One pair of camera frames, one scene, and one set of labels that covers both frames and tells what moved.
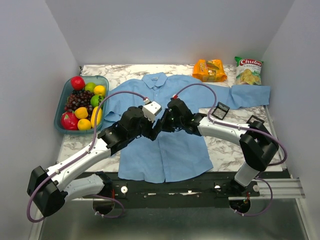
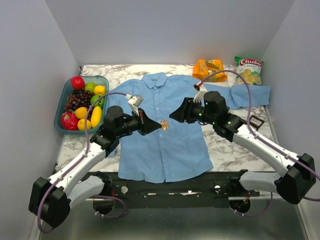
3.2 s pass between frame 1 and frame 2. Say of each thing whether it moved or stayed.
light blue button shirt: stayed
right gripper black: moved
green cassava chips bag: stayed
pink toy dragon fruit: stayed
